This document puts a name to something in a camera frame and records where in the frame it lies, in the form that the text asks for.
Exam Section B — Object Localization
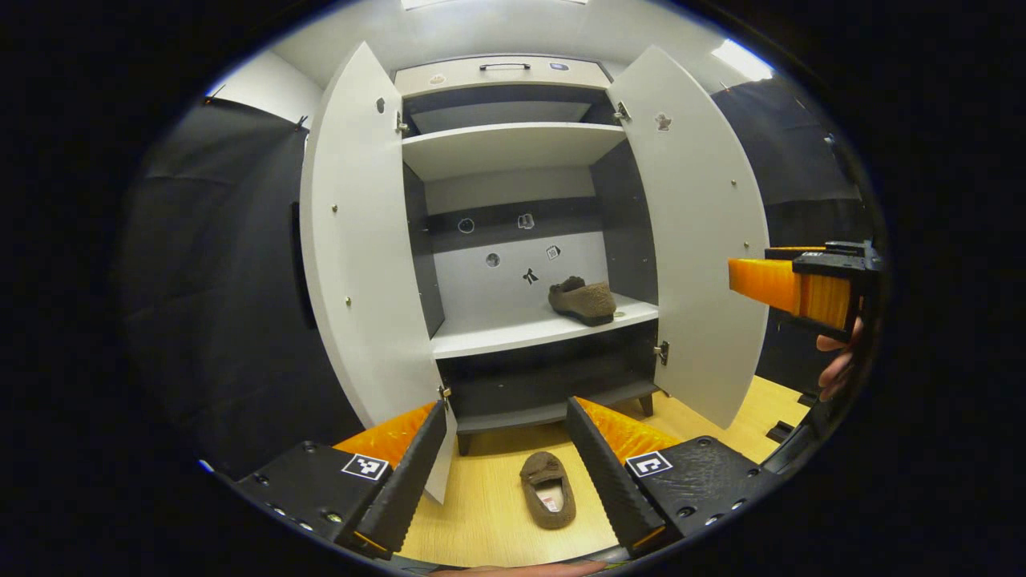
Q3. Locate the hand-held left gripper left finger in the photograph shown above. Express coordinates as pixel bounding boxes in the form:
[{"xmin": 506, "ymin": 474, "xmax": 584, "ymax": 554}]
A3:
[{"xmin": 235, "ymin": 401, "xmax": 450, "ymax": 562}]

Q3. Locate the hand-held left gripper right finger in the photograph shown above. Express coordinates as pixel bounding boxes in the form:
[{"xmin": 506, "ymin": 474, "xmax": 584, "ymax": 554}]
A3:
[{"xmin": 565, "ymin": 396, "xmax": 784, "ymax": 559}]

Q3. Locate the brown fuzzy slipper shoe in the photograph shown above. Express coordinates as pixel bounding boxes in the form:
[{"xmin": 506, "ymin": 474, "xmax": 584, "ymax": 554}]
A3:
[
  {"xmin": 519, "ymin": 451, "xmax": 577, "ymax": 530},
  {"xmin": 548, "ymin": 276, "xmax": 617, "ymax": 327}
]

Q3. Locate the white shoe cabinet door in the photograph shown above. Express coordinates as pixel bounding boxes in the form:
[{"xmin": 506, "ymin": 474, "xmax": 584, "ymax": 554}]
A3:
[
  {"xmin": 301, "ymin": 42, "xmax": 458, "ymax": 504},
  {"xmin": 607, "ymin": 46, "xmax": 772, "ymax": 430}
]

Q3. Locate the white grey shoe cabinet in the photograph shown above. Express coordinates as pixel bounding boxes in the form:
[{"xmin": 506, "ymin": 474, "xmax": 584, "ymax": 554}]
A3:
[{"xmin": 393, "ymin": 56, "xmax": 662, "ymax": 456}]

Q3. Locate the white cabinet shelf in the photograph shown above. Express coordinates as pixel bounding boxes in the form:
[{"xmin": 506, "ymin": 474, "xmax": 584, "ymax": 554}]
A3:
[
  {"xmin": 401, "ymin": 122, "xmax": 628, "ymax": 181},
  {"xmin": 430, "ymin": 293, "xmax": 660, "ymax": 359}
]

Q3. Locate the white cabinet drawer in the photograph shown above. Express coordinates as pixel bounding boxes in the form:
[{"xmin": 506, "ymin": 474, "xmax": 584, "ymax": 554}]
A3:
[{"xmin": 394, "ymin": 56, "xmax": 614, "ymax": 99}]

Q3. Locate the black backdrop cloth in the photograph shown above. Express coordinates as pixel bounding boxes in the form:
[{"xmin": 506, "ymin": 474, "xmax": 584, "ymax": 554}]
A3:
[
  {"xmin": 709, "ymin": 80, "xmax": 875, "ymax": 393},
  {"xmin": 120, "ymin": 96, "xmax": 366, "ymax": 482}
]

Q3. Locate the ceiling light panel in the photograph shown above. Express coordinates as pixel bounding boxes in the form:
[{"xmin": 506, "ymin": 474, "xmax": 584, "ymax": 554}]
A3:
[{"xmin": 709, "ymin": 38, "xmax": 777, "ymax": 83}]

